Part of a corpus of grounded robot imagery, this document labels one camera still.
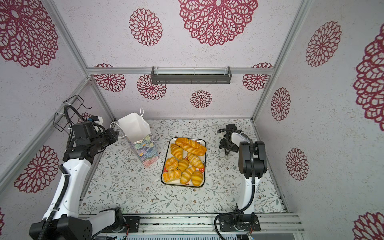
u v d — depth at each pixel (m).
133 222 0.76
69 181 0.44
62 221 0.38
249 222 0.67
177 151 0.95
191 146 1.00
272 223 0.76
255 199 0.60
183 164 0.90
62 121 0.75
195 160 0.92
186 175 0.88
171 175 0.86
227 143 0.87
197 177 0.85
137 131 0.98
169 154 0.99
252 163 0.50
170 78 0.86
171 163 0.91
